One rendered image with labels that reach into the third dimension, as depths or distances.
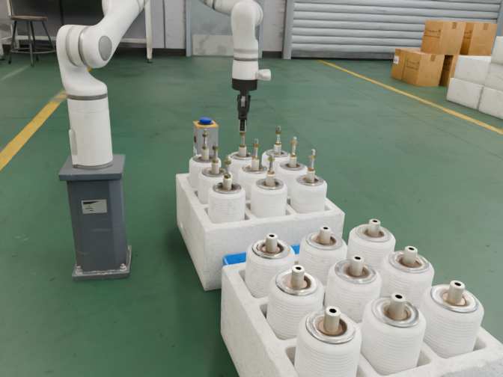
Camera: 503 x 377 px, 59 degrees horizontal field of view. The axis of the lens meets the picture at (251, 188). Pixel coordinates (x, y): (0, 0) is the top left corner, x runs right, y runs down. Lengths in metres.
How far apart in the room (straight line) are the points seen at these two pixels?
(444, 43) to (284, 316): 4.22
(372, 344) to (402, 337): 0.05
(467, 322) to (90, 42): 0.91
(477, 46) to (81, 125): 4.36
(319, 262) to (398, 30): 6.05
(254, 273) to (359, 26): 5.84
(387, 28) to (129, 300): 5.96
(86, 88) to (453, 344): 0.90
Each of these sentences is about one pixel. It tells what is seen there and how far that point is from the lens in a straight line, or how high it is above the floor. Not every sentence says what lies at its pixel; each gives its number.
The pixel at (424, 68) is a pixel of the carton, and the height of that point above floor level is 0.17.
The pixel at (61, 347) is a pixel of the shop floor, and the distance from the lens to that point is 1.09.
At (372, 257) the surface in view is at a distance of 0.97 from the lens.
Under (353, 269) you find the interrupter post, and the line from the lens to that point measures 0.83.
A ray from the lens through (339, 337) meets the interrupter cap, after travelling 0.69.
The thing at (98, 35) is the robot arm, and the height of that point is 0.61.
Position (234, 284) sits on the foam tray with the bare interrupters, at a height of 0.18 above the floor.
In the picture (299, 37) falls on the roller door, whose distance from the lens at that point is 6.27.
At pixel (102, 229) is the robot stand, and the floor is 0.14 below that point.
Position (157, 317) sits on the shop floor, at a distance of 1.12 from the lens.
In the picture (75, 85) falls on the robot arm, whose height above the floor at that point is 0.50.
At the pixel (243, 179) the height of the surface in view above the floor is 0.23.
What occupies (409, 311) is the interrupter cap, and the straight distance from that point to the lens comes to 0.78.
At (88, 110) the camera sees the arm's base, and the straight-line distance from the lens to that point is 1.12.
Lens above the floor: 0.70
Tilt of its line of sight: 23 degrees down
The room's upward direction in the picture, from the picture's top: 3 degrees clockwise
